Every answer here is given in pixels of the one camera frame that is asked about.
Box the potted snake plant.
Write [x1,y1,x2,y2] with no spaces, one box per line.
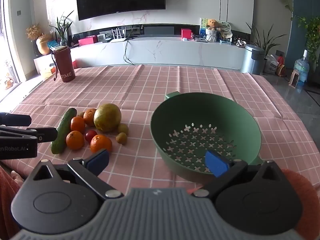
[246,22,285,55]

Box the blue water jug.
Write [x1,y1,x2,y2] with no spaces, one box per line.
[293,49,310,83]

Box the white marble media console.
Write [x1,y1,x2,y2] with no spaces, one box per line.
[34,37,247,75]

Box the pink box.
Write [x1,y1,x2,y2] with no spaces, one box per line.
[78,36,98,46]

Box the person's right forearm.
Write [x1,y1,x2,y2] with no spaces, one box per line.
[281,169,320,238]

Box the green plastic colander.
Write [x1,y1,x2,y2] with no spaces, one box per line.
[150,91,263,184]

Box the person's left forearm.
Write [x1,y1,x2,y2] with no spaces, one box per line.
[0,165,24,240]

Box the black cable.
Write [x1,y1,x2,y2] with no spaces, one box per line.
[123,38,135,65]

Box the pink checkered tablecloth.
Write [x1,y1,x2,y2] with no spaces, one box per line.
[0,64,317,200]

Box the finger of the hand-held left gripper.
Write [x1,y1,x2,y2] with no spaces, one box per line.
[0,126,58,144]
[0,112,32,127]

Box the green cucumber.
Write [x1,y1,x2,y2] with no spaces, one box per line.
[51,108,77,155]

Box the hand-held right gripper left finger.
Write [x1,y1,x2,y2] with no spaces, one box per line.
[27,149,125,200]

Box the white router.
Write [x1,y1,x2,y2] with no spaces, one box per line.
[110,27,128,43]

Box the dark red tumbler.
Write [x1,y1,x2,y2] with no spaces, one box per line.
[51,46,76,83]

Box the white plastic bag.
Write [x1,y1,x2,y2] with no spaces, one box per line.
[265,54,279,73]

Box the red cherry tomato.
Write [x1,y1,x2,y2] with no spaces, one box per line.
[85,130,98,142]

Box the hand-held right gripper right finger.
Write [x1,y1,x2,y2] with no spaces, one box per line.
[194,150,288,198]

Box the orange mandarin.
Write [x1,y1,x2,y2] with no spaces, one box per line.
[90,134,113,153]
[83,108,97,127]
[70,116,86,134]
[66,130,85,150]

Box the potted orchid-leaf plant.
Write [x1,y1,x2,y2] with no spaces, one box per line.
[49,10,75,46]

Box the vase with dried flowers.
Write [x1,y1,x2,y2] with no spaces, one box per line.
[26,24,54,55]

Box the brown teddy bear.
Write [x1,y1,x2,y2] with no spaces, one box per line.
[206,19,222,32]

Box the trailing green vine plant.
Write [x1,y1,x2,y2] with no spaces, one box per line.
[291,16,320,67]

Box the decorative round plate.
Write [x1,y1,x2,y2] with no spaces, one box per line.
[217,20,233,40]

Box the red bag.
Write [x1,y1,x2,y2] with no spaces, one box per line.
[276,56,287,77]

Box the grey pedal trash bin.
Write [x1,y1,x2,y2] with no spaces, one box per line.
[241,44,265,75]

